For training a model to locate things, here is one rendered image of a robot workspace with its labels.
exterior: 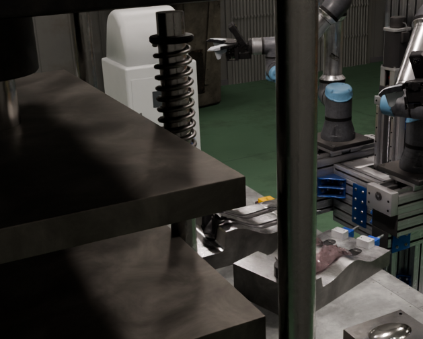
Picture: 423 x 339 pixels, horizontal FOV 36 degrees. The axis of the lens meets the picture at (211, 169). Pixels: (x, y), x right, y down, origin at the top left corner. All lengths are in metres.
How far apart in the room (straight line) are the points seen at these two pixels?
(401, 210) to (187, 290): 1.42
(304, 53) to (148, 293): 0.52
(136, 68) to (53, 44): 3.05
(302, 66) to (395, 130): 1.82
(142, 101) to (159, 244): 4.00
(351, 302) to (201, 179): 1.20
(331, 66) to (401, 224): 0.83
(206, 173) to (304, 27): 0.26
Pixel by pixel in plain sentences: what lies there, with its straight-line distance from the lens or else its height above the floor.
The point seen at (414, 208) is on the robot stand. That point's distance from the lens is 2.50.
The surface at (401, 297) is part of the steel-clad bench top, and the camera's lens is 2.14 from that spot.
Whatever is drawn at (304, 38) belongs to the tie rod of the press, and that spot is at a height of 1.74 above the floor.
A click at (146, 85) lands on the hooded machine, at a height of 0.81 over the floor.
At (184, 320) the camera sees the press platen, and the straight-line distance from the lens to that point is 1.08.
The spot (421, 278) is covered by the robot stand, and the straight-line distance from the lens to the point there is 2.99.
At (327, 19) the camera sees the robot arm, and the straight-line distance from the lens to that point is 2.76.
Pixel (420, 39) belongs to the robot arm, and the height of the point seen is 1.54.
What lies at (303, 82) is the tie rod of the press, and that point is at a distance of 0.90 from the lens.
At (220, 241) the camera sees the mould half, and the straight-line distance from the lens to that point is 2.27.
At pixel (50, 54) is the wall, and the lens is 8.17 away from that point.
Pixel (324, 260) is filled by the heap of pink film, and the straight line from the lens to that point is 2.11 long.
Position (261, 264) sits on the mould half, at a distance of 2.06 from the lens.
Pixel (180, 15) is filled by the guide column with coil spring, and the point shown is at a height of 1.74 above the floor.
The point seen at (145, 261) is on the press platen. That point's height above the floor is 1.29.
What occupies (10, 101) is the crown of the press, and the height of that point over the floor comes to 1.59.
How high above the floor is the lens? 1.87
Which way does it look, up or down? 19 degrees down
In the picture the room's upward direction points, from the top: 3 degrees counter-clockwise
